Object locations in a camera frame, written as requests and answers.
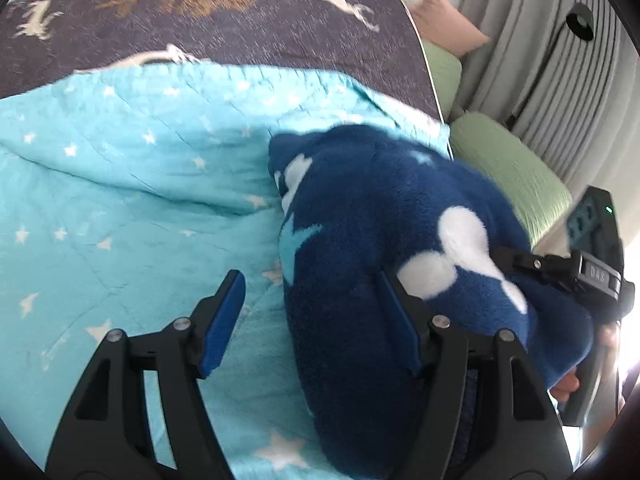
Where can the pink pillow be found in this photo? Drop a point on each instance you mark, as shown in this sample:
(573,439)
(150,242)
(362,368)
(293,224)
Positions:
(447,22)

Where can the teal star-print quilted blanket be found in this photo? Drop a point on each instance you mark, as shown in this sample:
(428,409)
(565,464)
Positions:
(125,185)

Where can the grey pleated curtain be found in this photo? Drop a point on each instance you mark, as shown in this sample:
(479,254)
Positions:
(540,60)

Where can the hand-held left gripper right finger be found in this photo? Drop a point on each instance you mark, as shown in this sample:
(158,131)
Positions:
(402,320)

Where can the large green pillow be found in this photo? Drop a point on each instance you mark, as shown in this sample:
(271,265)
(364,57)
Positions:
(505,165)

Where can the dark deer-print mattress cover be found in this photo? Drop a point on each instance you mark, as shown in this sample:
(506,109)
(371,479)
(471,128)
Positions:
(250,25)

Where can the black floor lamp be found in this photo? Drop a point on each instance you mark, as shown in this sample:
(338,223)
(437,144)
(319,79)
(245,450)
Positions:
(580,21)

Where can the navy fleece star-print robe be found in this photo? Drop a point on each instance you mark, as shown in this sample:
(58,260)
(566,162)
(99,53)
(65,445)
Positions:
(360,220)

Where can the person's right hand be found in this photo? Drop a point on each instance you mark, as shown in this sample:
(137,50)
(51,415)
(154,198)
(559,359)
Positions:
(567,387)

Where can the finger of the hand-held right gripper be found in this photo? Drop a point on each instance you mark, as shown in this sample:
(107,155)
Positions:
(540,266)

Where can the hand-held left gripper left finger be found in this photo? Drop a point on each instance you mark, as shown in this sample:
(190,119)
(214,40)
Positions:
(222,325)

